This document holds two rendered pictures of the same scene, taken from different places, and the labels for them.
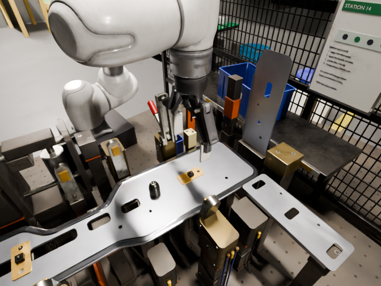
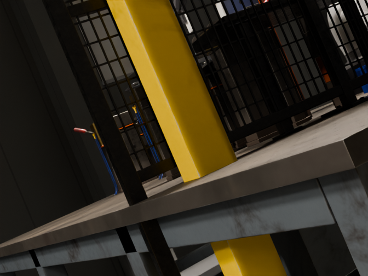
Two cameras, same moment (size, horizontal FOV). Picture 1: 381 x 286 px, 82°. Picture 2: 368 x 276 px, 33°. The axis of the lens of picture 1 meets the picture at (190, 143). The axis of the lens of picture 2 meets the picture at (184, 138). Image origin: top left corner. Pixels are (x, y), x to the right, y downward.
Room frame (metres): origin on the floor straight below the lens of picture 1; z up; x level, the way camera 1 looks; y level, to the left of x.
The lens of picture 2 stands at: (0.65, -2.10, 0.76)
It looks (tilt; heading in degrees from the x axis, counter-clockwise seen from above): 1 degrees up; 101
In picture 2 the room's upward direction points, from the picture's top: 23 degrees counter-clockwise
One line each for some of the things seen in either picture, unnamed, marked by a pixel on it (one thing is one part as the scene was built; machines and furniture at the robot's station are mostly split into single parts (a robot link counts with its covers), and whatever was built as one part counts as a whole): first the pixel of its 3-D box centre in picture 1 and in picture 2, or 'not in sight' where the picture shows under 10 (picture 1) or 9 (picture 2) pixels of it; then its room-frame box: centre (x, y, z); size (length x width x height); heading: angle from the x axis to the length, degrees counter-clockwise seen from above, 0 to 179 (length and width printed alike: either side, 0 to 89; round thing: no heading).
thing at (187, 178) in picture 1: (190, 174); not in sight; (0.48, 0.00, 1.01); 0.08 x 0.04 x 0.01; 124
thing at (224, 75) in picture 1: (251, 91); not in sight; (0.87, -0.26, 1.10); 0.30 x 0.17 x 0.13; 24
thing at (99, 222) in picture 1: (113, 247); not in sight; (0.32, 0.24, 0.84); 0.12 x 0.05 x 0.29; 33
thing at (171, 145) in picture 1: (166, 168); not in sight; (0.63, 0.10, 0.87); 0.10 x 0.07 x 0.35; 33
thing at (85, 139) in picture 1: (102, 182); not in sight; (0.52, 0.32, 0.91); 0.07 x 0.05 x 0.42; 33
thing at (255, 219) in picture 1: (245, 240); not in sight; (0.35, -0.18, 0.84); 0.12 x 0.07 x 0.28; 33
